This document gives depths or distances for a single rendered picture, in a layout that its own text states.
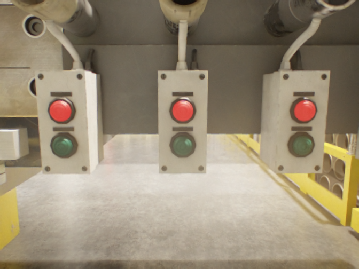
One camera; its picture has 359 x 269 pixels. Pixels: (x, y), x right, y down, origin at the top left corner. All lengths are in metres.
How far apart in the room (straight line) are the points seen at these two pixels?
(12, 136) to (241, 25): 0.42
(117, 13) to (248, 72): 0.25
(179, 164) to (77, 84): 0.18
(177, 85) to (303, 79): 0.18
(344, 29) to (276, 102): 0.22
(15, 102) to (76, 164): 0.21
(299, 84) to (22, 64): 0.47
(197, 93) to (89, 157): 0.18
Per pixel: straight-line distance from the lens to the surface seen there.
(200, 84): 0.42
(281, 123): 0.45
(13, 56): 0.62
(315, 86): 0.47
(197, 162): 0.44
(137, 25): 0.56
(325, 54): 0.57
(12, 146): 0.54
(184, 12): 0.37
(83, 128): 0.45
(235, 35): 0.56
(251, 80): 0.53
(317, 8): 0.41
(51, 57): 0.59
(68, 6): 0.43
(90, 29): 0.54
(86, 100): 0.44
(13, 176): 1.03
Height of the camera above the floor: 0.74
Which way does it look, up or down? 9 degrees down
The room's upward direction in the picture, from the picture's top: straight up
